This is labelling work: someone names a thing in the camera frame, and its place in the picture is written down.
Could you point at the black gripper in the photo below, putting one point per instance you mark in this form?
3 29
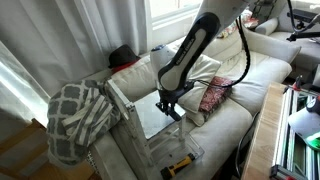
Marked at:
173 95

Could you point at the black remote controller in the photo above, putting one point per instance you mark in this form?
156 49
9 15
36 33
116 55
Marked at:
176 115

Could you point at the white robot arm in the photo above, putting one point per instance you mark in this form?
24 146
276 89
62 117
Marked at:
186 50

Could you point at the small white chair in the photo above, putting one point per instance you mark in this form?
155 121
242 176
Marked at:
150 115

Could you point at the cream sofa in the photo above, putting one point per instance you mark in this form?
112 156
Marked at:
233 83

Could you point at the grey sofa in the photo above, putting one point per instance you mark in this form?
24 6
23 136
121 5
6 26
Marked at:
300 50

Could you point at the clear plastic container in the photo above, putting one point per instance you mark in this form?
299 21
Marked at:
176 148

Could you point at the cream pillow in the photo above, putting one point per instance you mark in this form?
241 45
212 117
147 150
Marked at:
200 73

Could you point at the red patterned pillow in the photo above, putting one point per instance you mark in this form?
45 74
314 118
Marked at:
215 93

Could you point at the red cloth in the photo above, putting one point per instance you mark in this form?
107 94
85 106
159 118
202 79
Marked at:
124 66

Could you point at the yellow black flashlight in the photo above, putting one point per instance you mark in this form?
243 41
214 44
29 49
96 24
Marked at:
176 165

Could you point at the black hat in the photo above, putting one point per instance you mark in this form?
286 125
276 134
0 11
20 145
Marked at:
122 55

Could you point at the grey white patterned blanket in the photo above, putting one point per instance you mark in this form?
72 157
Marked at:
76 123

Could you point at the wooden table board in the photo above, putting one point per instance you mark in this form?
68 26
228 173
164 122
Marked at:
265 133

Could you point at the colourful patterned cloth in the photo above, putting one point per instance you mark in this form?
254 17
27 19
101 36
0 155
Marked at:
246 20

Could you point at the white curtain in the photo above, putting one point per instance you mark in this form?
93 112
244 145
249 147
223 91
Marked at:
60 40

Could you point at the red black clamp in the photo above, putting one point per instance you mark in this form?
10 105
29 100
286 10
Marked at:
297 82

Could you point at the white paper sheet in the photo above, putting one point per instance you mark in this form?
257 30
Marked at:
303 123

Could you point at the wooden steps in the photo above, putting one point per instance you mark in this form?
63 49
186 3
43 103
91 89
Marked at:
23 153

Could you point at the white window frame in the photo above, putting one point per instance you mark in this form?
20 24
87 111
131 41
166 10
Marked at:
173 16

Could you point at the aluminium frame rack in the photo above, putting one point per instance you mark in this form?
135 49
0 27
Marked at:
293 146

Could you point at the black camera stand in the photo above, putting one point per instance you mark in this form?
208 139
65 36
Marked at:
303 31

